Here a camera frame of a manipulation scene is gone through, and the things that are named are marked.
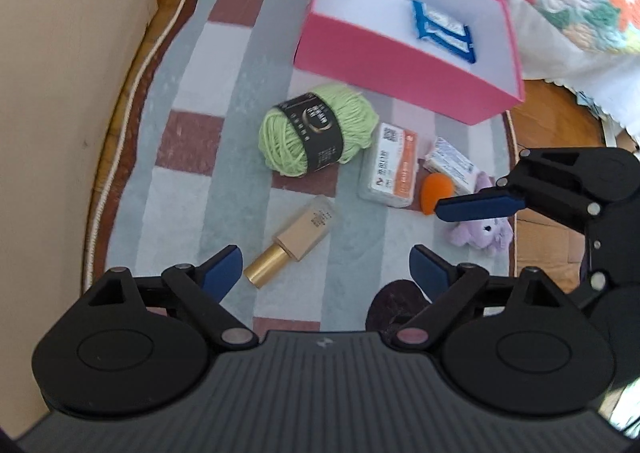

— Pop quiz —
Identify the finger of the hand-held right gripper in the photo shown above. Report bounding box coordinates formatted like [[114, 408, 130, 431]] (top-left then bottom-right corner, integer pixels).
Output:
[[575, 223, 621, 316], [434, 147, 640, 234]]

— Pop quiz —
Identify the orange makeup sponge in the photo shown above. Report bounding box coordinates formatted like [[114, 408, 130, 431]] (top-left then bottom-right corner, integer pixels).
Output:
[[420, 173, 457, 217]]

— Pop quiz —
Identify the gold foundation bottle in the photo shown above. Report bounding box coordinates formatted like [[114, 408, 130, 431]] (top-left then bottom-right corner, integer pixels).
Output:
[[243, 194, 335, 290]]

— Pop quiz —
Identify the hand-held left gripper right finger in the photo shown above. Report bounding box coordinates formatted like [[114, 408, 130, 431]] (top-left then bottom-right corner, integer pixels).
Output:
[[387, 244, 566, 351]]

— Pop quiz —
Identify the purple plush toy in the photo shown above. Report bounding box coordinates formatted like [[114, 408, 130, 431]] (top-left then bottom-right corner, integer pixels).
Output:
[[447, 172, 515, 255]]

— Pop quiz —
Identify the green yarn ball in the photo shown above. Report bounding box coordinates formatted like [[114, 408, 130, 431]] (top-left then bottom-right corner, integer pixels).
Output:
[[258, 83, 380, 177]]

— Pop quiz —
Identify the white wet wipe packet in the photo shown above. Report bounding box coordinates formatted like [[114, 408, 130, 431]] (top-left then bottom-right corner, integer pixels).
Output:
[[424, 136, 478, 194]]

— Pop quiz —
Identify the white orange floss pick box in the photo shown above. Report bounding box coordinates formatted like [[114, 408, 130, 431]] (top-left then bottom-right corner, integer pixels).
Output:
[[357, 122, 420, 209]]

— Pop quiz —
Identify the beige cabinet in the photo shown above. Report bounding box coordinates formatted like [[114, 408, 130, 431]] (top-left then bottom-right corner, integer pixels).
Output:
[[0, 0, 160, 434]]

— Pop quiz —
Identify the pile of paper scraps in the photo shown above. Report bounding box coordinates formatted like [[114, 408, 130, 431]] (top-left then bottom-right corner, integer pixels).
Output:
[[575, 88, 640, 149]]

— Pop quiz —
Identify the dark patterned cloth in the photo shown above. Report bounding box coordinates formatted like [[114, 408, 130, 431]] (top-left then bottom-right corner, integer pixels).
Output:
[[366, 278, 433, 331]]

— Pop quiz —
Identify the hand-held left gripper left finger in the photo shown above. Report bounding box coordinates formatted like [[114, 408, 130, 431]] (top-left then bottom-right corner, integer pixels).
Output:
[[82, 244, 258, 349]]

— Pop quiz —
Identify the white bed skirt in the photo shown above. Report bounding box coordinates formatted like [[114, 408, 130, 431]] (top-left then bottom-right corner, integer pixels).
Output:
[[500, 0, 640, 154]]

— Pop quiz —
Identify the pink cardboard box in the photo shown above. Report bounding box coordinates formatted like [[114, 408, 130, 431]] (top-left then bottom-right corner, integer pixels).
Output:
[[292, 0, 526, 126]]

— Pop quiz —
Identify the blue snack packet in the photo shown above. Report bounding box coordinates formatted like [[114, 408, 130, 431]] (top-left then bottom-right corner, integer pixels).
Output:
[[422, 26, 479, 64], [410, 0, 467, 40]]

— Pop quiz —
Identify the striped checked rug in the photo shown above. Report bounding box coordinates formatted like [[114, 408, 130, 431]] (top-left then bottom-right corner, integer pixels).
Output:
[[82, 0, 526, 334]]

